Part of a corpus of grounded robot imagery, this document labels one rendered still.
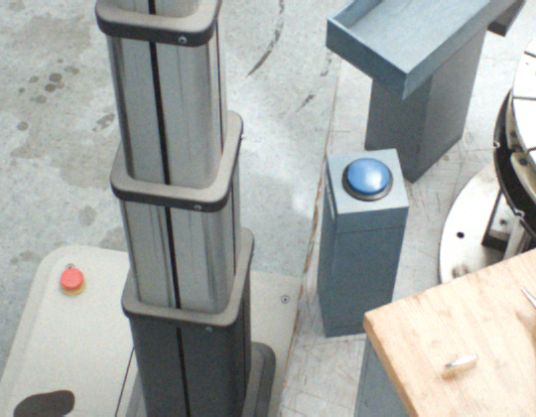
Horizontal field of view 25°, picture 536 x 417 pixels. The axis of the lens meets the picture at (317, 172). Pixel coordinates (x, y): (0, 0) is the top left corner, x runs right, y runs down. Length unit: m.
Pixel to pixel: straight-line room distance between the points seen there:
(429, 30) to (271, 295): 0.79
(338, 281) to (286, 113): 1.30
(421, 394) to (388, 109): 0.48
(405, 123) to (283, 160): 1.07
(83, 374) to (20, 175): 0.66
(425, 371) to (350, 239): 0.21
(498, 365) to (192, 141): 0.40
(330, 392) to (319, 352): 0.05
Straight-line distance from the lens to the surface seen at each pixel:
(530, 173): 1.15
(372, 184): 1.14
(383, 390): 1.09
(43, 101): 2.58
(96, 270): 2.01
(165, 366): 1.63
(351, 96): 1.54
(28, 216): 2.41
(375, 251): 1.20
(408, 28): 1.29
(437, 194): 1.46
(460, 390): 1.01
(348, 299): 1.27
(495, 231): 1.38
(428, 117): 1.37
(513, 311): 1.06
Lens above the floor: 1.97
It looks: 54 degrees down
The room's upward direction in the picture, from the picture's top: 4 degrees clockwise
